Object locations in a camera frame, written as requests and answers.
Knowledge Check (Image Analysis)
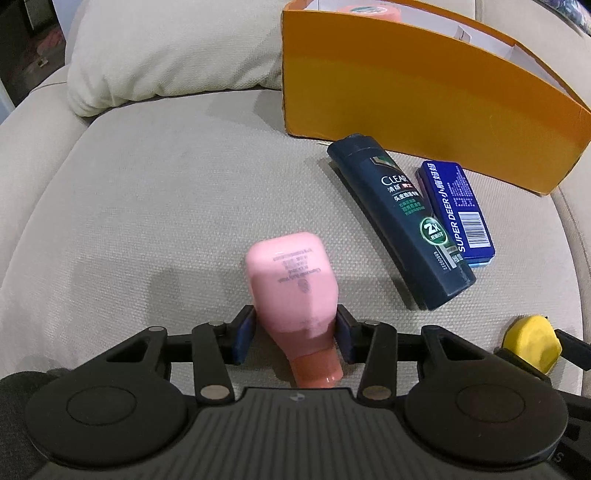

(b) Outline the pink lotion bottle orange cap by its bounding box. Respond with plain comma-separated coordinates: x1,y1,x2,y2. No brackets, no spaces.
245,232,342,389

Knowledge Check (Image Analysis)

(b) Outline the dark blue shampoo bottle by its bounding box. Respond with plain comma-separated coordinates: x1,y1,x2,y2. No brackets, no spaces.
328,134,476,310

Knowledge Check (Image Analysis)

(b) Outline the blue Super Deer box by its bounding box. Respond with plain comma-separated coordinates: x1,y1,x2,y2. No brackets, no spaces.
417,160,496,267

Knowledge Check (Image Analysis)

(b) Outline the orange cardboard box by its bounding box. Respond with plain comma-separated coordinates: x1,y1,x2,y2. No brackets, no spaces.
281,1,590,195

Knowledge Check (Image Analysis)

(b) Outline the beige throw pillow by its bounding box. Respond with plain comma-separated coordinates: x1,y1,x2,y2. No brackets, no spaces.
67,1,285,117

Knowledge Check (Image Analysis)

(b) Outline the floral patterned cushion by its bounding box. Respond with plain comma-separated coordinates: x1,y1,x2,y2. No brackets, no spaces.
541,0,591,34

